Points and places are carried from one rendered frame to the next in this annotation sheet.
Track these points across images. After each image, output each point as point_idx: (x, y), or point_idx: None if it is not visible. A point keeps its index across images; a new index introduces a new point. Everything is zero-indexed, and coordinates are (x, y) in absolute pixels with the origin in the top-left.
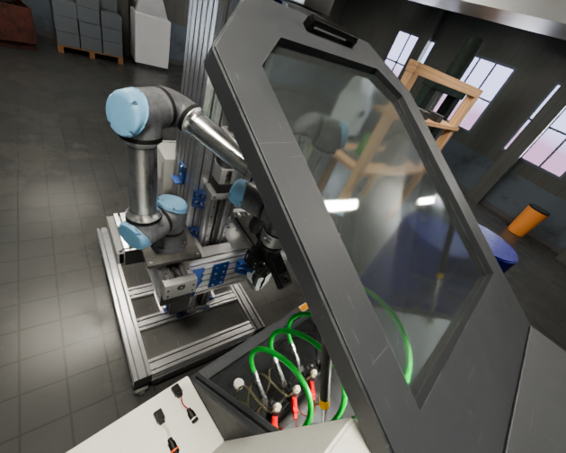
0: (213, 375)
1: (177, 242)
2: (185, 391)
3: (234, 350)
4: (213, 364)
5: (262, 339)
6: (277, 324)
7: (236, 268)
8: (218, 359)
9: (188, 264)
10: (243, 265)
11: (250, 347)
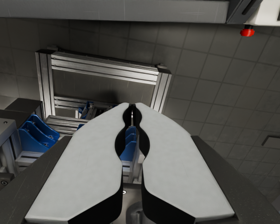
0: (212, 0)
1: (151, 221)
2: (277, 1)
3: (154, 17)
4: (200, 18)
5: (92, 0)
6: (41, 10)
7: (55, 138)
8: (187, 20)
9: (135, 174)
10: (42, 139)
11: (126, 2)
